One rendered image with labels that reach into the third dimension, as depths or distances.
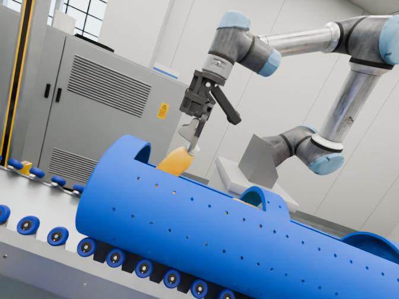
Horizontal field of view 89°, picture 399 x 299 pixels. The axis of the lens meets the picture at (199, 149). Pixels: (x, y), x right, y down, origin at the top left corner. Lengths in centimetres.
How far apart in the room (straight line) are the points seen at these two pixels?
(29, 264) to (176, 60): 286
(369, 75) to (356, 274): 56
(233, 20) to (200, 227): 48
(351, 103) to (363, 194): 429
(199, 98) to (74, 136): 175
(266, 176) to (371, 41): 56
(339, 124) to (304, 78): 287
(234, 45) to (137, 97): 146
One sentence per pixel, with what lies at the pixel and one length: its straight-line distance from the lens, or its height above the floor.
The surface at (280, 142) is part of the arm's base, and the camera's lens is 95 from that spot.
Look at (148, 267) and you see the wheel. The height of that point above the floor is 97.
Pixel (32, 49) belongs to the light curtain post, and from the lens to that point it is 109.
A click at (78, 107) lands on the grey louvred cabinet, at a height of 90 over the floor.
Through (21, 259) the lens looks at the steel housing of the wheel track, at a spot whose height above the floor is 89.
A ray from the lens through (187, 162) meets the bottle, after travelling 58.
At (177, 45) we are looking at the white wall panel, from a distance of 321.
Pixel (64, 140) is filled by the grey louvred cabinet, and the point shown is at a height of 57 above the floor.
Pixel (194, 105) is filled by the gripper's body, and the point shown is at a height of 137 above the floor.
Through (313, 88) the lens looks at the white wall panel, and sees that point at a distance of 378.
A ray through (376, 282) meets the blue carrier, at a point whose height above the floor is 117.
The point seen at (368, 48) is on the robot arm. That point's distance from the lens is 82.
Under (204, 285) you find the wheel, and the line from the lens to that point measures 62.
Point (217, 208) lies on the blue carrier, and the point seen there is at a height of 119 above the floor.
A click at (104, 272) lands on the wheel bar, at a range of 63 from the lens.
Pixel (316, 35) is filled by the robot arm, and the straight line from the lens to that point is 84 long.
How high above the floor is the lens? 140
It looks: 14 degrees down
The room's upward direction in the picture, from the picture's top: 23 degrees clockwise
